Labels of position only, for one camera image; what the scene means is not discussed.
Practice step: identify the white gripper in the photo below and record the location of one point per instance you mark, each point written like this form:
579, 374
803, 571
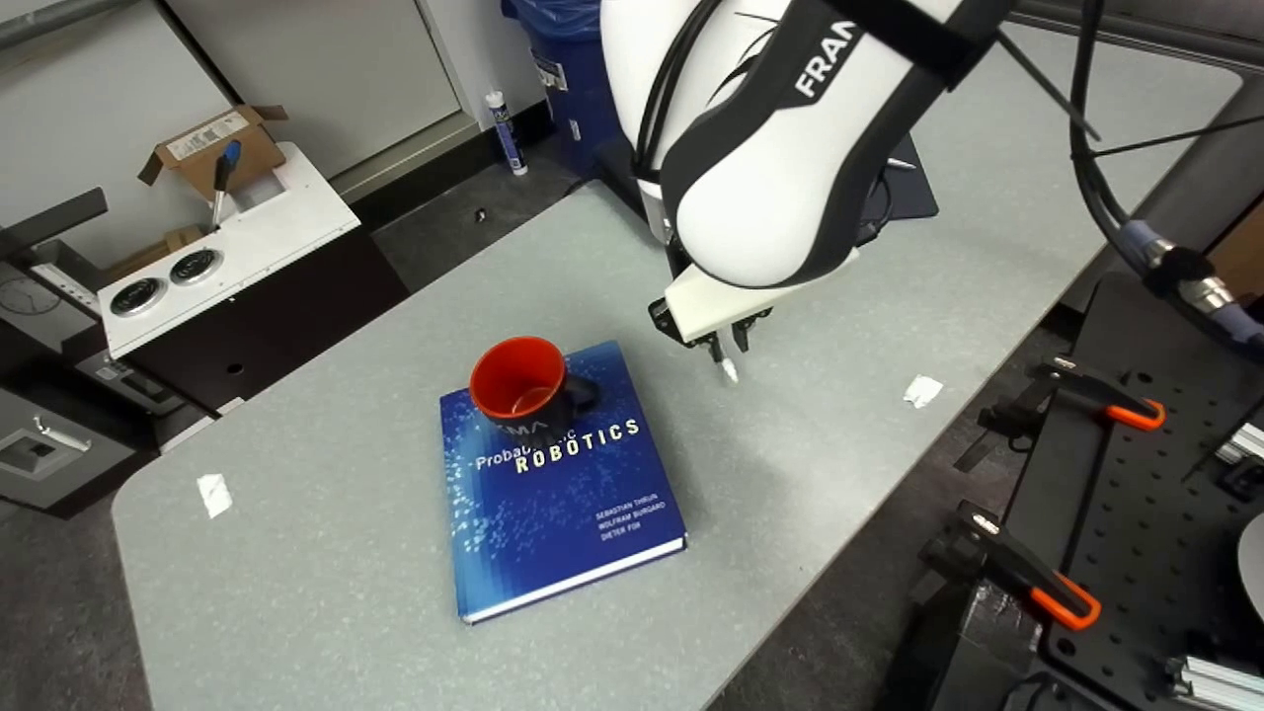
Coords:
695, 306

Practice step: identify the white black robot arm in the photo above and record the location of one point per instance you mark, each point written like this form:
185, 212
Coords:
759, 131

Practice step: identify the orange black mug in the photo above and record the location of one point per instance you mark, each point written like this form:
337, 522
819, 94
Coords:
525, 387

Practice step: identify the white paper tag right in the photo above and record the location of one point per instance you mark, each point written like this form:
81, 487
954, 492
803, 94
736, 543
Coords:
921, 393

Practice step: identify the white paper tag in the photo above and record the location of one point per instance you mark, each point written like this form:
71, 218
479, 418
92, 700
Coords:
214, 493
921, 393

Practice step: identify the dark blue folder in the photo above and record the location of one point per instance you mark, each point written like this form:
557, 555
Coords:
904, 192

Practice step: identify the blue robotics book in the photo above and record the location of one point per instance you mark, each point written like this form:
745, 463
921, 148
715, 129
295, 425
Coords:
536, 522

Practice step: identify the upper orange black clamp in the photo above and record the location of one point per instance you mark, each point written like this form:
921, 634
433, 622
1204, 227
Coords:
1078, 385

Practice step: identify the orange black clamp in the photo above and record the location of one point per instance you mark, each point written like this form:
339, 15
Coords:
977, 547
1078, 385

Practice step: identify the lower orange black clamp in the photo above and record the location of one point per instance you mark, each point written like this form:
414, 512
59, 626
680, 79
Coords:
977, 547

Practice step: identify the white bottle on floor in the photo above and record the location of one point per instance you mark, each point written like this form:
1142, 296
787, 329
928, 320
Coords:
508, 140

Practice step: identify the blue trash bin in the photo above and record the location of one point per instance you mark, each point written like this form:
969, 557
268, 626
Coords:
570, 67

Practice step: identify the black perforated board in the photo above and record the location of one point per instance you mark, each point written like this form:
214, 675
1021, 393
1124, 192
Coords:
1158, 525

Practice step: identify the white side table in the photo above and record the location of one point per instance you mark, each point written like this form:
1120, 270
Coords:
241, 251

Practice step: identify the cardboard box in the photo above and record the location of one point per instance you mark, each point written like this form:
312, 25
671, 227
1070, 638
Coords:
221, 151

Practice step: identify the white paper tag left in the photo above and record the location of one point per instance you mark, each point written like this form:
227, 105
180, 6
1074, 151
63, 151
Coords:
214, 493

